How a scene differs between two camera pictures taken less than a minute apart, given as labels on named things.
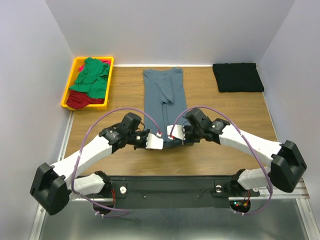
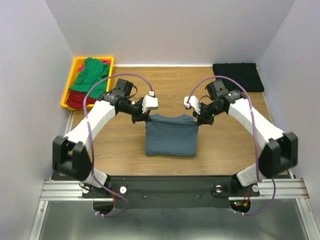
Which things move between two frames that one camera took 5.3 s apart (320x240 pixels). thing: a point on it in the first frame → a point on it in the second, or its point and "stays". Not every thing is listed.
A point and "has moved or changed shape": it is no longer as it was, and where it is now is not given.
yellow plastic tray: [77, 62] stays
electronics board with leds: [241, 206] stays
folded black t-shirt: [238, 77] stays
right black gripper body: [192, 134] → [208, 112]
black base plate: [173, 191] stays
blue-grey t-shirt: [165, 102] has moved or changed shape
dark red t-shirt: [78, 100] stays
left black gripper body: [138, 138] → [135, 110]
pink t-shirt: [82, 67] stays
